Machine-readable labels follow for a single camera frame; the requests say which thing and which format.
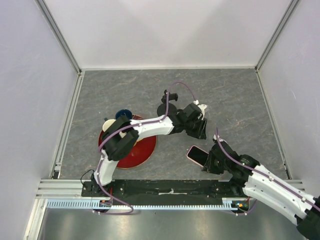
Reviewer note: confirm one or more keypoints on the dark blue mug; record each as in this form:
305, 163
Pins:
124, 113

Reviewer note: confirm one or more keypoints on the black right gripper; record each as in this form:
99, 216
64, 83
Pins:
208, 166

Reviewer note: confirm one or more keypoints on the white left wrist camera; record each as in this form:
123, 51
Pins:
202, 107

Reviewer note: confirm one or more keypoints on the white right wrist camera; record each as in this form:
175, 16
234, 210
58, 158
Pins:
216, 138

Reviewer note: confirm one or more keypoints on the black phone stand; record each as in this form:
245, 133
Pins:
168, 109

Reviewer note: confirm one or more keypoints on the cream and green mug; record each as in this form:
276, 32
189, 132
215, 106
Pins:
108, 123

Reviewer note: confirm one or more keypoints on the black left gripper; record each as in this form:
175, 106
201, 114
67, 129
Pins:
201, 126

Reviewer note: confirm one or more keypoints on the red round tray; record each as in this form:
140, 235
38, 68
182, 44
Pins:
141, 151

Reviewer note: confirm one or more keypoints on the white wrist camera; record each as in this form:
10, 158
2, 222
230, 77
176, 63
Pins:
202, 107
216, 138

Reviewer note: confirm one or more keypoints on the aluminium frame rail front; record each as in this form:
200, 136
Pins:
64, 189

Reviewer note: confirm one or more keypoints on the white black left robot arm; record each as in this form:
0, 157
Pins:
114, 148

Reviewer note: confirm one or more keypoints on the aluminium frame post right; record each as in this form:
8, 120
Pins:
277, 32

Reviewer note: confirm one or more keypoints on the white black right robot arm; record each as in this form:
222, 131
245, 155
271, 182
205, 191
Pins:
257, 182

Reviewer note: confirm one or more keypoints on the phone with pink case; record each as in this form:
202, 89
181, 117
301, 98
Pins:
197, 155

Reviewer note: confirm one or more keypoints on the aluminium frame post left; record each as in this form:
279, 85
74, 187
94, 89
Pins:
58, 34

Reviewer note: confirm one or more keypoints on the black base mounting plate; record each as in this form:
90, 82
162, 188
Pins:
134, 187

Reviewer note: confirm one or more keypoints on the light blue cable duct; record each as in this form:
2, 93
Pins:
97, 204

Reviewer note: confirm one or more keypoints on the aluminium frame post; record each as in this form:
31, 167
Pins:
277, 32
58, 34

